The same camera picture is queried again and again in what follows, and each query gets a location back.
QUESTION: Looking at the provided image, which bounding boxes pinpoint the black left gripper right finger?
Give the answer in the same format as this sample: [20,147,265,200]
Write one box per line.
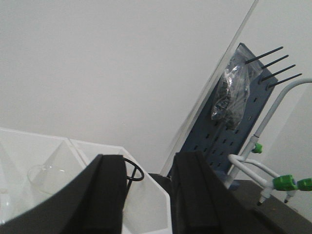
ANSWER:
[170,151,312,234]

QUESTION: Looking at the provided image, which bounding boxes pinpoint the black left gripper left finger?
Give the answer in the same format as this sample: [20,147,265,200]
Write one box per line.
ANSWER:
[0,155,127,234]

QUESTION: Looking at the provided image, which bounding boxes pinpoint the glass beaker in middle bin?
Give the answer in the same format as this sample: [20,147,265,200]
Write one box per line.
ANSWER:
[27,165,71,195]

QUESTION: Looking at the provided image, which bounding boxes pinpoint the right white storage bin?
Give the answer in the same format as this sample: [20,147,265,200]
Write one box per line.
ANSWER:
[70,139,173,234]

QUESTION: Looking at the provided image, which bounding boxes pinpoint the white storage bin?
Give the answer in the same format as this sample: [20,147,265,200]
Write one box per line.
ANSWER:
[0,128,85,224]
[70,139,173,234]

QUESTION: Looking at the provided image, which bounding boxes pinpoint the grey drying pegboard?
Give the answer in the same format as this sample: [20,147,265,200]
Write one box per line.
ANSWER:
[181,43,292,181]

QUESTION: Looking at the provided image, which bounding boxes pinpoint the white gooseneck lab faucet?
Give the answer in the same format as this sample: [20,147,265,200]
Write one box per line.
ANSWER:
[224,78,312,205]

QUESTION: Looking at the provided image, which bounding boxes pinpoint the middle white storage bin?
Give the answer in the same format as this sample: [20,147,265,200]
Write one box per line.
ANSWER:
[0,128,85,224]

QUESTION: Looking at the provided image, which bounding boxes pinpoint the plastic bag of pegs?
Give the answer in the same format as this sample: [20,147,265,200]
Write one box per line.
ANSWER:
[211,44,262,130]

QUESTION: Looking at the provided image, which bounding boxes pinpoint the black wire tripod stand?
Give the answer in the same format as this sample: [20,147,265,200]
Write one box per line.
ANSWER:
[124,158,145,194]

